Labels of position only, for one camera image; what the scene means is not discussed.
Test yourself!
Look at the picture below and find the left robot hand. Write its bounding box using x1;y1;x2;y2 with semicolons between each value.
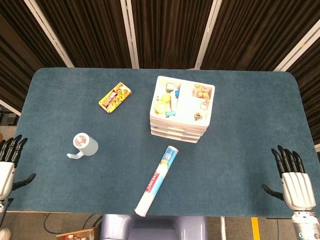
0;134;37;201

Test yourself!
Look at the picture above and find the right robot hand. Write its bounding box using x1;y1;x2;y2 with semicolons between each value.
261;144;317;211

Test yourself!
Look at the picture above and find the clear plastic drawer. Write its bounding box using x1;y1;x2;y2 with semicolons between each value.
150;120;208;133

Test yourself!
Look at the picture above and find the grey purple robot base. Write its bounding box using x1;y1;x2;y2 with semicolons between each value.
99;213;208;240

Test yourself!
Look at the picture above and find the white plastic drawer organizer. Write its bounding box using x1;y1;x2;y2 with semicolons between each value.
149;75;216;144

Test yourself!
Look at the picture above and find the dark equipment rack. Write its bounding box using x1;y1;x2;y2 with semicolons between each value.
0;106;20;126

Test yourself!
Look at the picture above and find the yellow floor tape strip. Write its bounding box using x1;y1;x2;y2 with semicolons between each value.
251;216;261;240

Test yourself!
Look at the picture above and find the red white round lid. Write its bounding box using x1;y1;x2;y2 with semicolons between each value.
73;133;90;148

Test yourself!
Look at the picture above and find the white floor tape strip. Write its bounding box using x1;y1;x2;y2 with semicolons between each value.
220;216;227;240

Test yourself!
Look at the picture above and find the blue table mat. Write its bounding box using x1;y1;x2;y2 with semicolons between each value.
7;67;320;218

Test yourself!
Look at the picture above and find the pale blue mug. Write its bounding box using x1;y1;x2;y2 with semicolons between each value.
66;132;99;160

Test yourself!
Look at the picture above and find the brown cardboard box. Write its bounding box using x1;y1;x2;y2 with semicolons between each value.
56;226;101;240

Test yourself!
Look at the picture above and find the black pleated curtain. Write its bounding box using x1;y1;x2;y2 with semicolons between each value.
201;0;320;71
0;0;68;113
131;0;213;70
287;42;320;146
34;0;132;69

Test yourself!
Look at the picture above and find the yellow snack box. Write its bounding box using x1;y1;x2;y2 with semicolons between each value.
98;82;133;114

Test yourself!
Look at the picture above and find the tan round balls cluster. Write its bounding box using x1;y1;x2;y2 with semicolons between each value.
193;83;210;99

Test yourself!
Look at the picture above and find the white blue bag roll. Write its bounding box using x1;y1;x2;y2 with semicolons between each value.
133;145;179;217

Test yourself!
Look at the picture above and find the large yellow round disc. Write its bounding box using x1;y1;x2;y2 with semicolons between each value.
153;101;167;114

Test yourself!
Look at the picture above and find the black floor cable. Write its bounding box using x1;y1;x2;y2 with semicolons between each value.
83;213;104;230
43;212;61;235

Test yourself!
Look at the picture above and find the white frame post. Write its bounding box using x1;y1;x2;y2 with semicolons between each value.
23;0;75;68
120;0;140;69
194;0;223;70
0;99;22;116
273;24;320;72

